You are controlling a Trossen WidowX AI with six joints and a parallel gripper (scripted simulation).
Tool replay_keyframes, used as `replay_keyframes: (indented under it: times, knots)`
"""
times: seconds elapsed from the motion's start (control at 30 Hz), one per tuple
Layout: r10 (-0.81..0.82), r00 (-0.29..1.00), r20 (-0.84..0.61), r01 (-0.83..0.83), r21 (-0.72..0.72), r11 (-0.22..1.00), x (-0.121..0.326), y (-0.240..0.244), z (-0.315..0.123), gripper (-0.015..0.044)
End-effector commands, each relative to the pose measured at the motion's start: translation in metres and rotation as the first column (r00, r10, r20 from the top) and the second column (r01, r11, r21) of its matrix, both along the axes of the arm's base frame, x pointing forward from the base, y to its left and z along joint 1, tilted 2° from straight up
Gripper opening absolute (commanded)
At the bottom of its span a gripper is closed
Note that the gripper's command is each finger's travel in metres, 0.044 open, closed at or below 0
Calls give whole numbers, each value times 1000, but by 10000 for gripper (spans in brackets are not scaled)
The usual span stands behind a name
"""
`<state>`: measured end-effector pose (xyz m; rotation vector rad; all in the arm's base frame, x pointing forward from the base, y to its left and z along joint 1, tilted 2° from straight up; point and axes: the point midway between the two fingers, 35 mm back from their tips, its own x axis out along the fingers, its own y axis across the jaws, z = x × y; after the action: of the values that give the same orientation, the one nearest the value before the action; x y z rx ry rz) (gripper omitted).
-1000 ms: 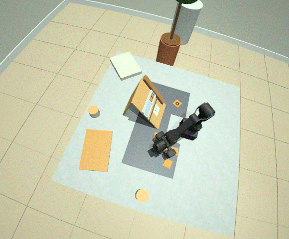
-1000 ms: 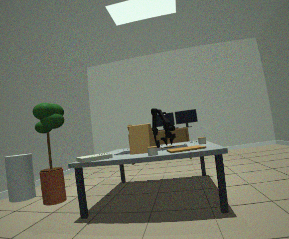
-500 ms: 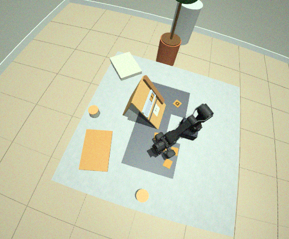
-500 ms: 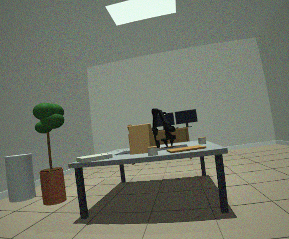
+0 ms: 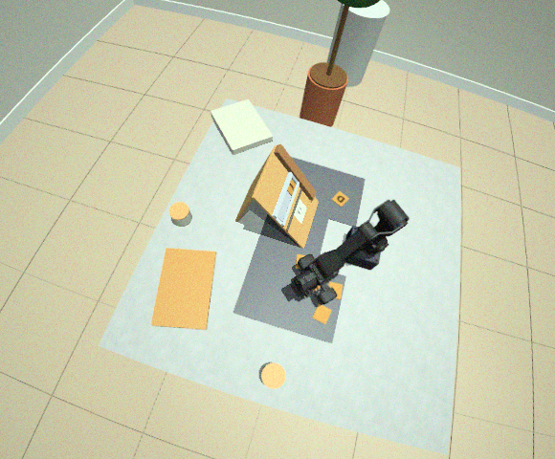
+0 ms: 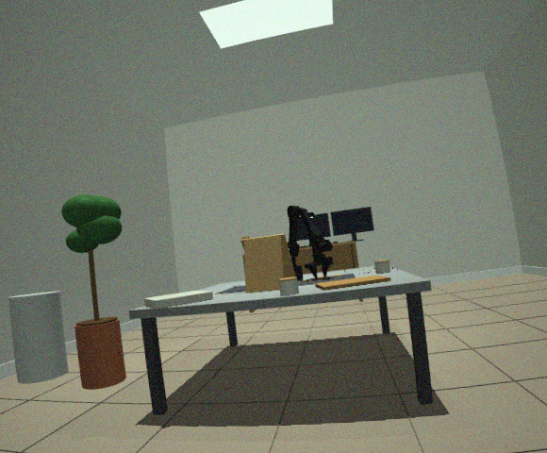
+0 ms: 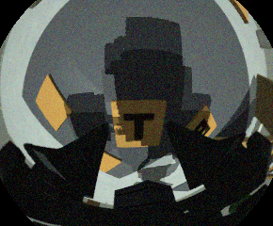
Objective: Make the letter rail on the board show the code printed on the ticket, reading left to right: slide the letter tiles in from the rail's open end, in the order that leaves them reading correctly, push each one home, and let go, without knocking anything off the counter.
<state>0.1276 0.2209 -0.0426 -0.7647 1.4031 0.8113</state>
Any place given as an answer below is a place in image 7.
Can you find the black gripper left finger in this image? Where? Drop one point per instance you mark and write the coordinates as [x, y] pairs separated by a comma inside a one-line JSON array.
[[78, 162]]

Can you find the orange flat rectangular board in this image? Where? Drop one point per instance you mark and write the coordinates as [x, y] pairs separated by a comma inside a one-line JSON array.
[[242, 11]]

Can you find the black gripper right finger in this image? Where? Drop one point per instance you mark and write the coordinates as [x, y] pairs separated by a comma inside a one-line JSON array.
[[199, 155]]

